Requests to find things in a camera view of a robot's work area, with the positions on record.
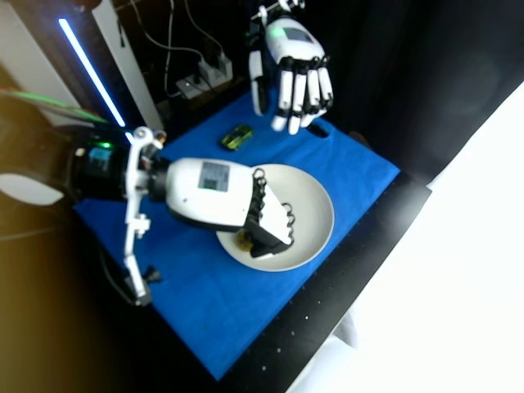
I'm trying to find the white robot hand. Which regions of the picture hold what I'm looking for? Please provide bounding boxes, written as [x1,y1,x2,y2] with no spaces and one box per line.
[248,16,335,135]
[165,157,296,260]

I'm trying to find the blue-white light strip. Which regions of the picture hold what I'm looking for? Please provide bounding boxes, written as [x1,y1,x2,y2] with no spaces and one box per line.
[58,17,134,142]

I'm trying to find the blue cloth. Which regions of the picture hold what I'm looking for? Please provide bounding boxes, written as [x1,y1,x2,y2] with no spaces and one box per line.
[73,92,401,382]

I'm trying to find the white cable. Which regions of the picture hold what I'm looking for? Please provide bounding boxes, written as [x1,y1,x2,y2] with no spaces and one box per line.
[183,0,225,56]
[130,0,206,97]

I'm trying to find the white round plate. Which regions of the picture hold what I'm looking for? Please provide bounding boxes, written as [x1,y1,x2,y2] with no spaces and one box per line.
[215,164,335,273]

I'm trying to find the white upright panel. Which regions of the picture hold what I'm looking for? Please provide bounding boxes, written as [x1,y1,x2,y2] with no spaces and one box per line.
[92,0,164,129]

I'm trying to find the yellow toy car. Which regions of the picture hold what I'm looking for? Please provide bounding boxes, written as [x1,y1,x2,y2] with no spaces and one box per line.
[236,229,255,251]

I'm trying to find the green toy car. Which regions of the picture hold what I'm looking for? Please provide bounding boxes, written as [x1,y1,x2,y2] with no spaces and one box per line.
[220,124,254,151]

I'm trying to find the power strip with plugs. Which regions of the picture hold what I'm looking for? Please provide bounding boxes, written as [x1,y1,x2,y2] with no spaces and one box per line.
[175,55,234,99]

